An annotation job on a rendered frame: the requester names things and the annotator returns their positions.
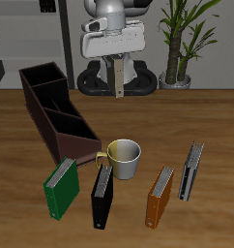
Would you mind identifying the black book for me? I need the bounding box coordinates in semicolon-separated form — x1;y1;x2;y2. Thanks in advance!
90;163;115;231

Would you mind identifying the pot plant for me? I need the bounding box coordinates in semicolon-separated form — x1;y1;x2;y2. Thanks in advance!
157;0;222;90

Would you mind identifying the dark brown desk caddy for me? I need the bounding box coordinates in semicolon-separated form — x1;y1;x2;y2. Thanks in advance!
18;61;103;168

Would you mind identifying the dark grey wall post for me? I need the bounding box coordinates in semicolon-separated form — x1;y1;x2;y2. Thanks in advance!
57;0;75;90

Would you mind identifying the green book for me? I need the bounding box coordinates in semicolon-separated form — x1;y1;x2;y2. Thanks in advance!
43;156;81;222

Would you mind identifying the yellow and white mug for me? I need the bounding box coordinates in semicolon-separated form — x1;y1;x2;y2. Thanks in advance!
95;139;143;181

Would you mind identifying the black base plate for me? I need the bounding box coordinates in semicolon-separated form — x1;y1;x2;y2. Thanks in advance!
76;59;159;97

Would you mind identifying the orange book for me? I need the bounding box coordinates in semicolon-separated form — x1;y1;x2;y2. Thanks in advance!
144;165;176;231

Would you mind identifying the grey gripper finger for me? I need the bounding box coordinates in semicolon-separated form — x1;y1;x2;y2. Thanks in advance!
112;53;125;99
104;54;117;95

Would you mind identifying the grey book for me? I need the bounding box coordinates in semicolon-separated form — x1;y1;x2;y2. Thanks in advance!
177;140;205;202

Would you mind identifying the small black wall box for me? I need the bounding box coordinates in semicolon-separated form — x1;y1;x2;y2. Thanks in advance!
39;0;57;14

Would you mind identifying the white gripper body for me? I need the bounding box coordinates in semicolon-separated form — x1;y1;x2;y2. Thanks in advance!
80;20;147;60

